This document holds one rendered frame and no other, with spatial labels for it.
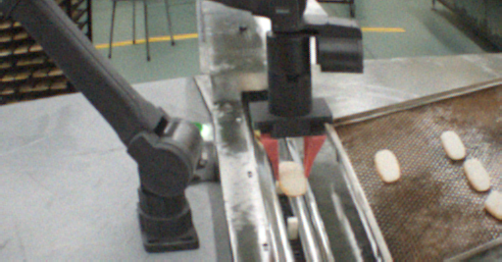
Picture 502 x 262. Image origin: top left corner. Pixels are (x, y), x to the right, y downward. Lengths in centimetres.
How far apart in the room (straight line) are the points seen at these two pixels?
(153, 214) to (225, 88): 46
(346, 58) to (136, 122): 29
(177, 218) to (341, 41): 34
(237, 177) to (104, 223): 24
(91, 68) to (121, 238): 27
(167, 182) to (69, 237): 22
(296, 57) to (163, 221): 31
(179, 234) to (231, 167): 19
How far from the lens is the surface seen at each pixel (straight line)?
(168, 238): 100
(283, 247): 94
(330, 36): 87
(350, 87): 158
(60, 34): 94
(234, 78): 138
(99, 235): 105
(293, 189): 93
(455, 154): 104
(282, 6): 84
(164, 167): 93
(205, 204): 112
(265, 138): 90
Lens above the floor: 137
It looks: 23 degrees down
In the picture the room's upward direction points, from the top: 2 degrees counter-clockwise
